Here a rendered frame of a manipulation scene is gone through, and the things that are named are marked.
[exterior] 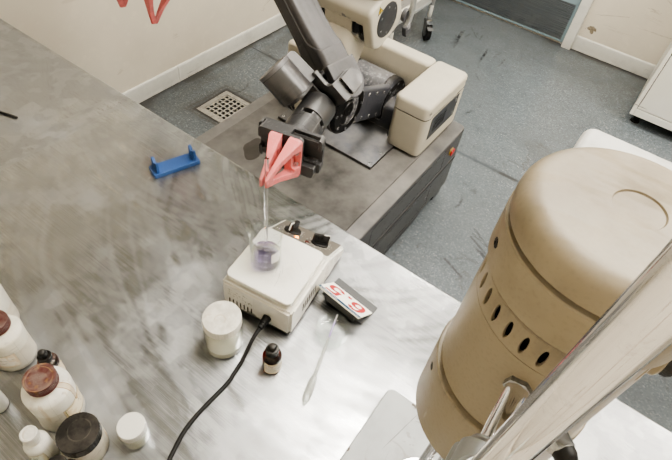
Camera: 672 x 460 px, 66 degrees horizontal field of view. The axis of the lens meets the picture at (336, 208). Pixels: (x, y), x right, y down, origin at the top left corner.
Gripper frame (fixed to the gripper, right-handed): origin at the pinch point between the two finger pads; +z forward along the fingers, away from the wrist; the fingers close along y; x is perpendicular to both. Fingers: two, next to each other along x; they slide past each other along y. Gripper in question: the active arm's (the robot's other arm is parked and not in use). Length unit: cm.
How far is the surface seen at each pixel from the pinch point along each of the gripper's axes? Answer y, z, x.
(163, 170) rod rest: -31.1, -15.7, 25.0
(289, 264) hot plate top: 4.4, 0.0, 17.1
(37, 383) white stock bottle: -15.6, 32.0, 15.0
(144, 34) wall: -119, -121, 71
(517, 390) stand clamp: 30, 32, -27
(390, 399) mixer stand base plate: 26.7, 11.0, 24.8
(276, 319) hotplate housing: 5.8, 7.4, 22.1
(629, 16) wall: 89, -279, 73
